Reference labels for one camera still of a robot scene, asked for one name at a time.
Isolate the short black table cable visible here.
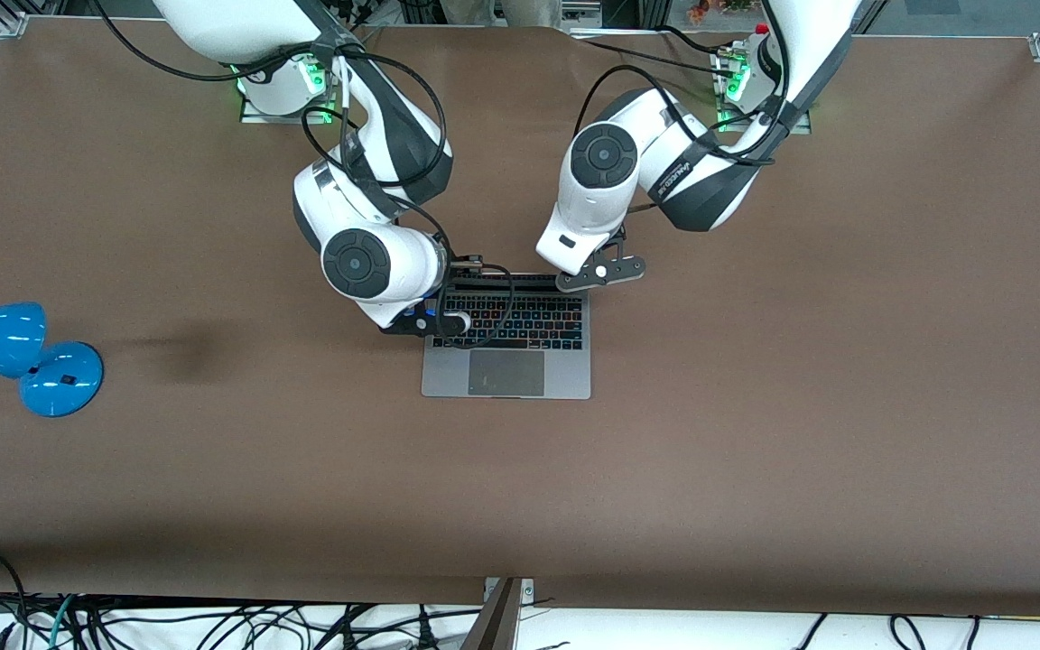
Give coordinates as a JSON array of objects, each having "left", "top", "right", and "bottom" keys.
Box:
[{"left": 655, "top": 24, "right": 738, "bottom": 57}]

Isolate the teal floor cable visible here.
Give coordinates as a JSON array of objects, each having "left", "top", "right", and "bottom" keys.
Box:
[{"left": 44, "top": 593, "right": 80, "bottom": 650}]

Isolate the blue desk lamp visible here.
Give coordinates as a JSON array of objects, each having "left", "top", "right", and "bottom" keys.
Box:
[{"left": 0, "top": 302, "right": 106, "bottom": 419}]

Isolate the black base connector cable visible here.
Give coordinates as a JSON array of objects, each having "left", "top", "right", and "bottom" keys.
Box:
[{"left": 339, "top": 0, "right": 387, "bottom": 42}]

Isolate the dark frame beam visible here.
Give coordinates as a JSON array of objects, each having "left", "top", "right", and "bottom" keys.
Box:
[{"left": 460, "top": 578, "right": 523, "bottom": 650}]

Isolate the silver beam bracket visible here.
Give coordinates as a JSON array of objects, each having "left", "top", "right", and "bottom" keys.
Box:
[{"left": 483, "top": 577, "right": 536, "bottom": 603}]

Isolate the silver grey laptop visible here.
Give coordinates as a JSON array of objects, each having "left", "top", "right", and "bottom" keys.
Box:
[{"left": 420, "top": 270, "right": 593, "bottom": 400}]

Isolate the person in beige trousers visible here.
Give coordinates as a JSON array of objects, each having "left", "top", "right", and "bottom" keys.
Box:
[{"left": 441, "top": 0, "right": 565, "bottom": 29}]

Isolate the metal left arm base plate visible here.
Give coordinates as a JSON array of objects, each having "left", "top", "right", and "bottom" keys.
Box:
[{"left": 716, "top": 107, "right": 813, "bottom": 135}]

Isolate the long black table cable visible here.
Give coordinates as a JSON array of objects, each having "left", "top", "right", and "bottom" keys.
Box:
[{"left": 572, "top": 36, "right": 738, "bottom": 76}]

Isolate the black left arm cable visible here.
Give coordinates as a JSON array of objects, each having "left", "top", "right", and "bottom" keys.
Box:
[{"left": 573, "top": 0, "right": 794, "bottom": 218}]

